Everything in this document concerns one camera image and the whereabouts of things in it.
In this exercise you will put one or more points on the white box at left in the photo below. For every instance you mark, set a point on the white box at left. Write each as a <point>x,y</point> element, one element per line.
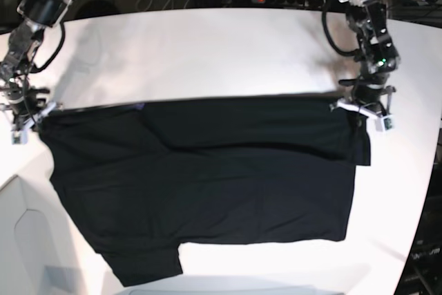
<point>37,250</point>

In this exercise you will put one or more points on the wrist camera at image right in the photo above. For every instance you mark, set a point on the wrist camera at image right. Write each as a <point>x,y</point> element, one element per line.
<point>384,123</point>

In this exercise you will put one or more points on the wrist camera at image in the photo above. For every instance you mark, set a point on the wrist camera at image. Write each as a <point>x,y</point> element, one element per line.
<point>19,137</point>
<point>384,123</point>

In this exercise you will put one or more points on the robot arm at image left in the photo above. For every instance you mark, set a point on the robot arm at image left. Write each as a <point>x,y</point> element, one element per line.
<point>25,40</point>

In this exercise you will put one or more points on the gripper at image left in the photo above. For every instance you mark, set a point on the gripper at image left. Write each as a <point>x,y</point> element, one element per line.
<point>28,111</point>

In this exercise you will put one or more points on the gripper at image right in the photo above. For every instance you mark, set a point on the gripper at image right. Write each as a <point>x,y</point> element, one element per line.
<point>367,99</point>

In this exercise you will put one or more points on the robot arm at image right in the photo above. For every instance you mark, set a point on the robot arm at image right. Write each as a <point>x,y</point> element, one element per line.
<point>376,53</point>

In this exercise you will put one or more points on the black T-shirt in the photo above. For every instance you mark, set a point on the black T-shirt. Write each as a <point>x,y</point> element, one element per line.
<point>140,181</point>

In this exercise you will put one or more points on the wrist camera at image left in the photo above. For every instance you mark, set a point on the wrist camera at image left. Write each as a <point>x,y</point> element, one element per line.
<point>19,137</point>

